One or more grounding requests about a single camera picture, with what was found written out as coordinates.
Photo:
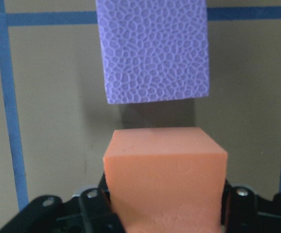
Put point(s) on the purple foam block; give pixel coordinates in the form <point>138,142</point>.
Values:
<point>154,50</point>

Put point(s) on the orange foam block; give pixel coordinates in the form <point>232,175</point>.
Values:
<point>166,180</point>

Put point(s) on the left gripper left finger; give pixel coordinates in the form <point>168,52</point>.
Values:
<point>96,211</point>

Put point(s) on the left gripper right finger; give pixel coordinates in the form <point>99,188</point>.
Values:
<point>239,209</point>

